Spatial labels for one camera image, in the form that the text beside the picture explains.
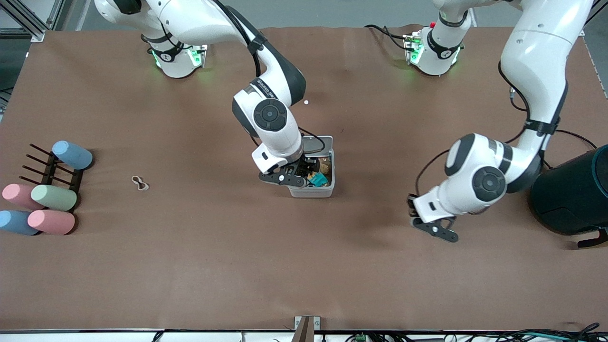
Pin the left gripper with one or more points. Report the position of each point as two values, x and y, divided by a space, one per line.
410 204

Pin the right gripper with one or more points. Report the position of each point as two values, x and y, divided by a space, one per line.
302 167

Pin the small white lidded bin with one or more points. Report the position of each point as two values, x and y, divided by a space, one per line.
311 192

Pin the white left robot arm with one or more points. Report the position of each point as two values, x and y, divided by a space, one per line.
536 61

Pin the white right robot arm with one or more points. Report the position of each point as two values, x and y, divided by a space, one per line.
199 23

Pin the dark teal pedal bin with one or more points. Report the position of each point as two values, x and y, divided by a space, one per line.
570 199

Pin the teal snack wrapper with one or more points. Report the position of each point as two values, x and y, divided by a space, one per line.
319 180

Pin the green terminal connector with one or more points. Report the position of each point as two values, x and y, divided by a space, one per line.
361 337

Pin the beige rubber band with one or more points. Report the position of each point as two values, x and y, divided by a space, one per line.
140 186

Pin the blue cup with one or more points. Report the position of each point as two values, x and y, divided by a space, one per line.
73 155
16 223

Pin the green cup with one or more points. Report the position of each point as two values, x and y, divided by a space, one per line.
54 198

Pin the black cup rack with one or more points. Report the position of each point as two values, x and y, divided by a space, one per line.
49 173

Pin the pink cup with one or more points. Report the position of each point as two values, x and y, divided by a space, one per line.
19 194
51 222

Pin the metal table edge bracket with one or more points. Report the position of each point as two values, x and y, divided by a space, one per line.
306 327

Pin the aluminium frame profile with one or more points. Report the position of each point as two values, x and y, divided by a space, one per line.
28 21

